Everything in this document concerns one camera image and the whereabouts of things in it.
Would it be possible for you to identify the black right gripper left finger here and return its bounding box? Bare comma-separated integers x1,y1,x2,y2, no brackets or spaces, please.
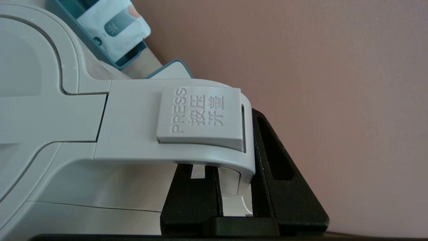
160,163,224,236

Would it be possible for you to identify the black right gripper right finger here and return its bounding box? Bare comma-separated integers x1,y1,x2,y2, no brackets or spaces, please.
251,108,330,235

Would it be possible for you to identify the white electric kettle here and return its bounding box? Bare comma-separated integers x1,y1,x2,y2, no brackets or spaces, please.
0,3,256,236

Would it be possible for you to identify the small blue-grey tray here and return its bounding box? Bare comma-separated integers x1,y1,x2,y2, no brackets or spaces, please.
45,0,147,70

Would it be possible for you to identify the white tea sachet pack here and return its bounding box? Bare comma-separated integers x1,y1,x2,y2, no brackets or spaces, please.
76,0,151,63

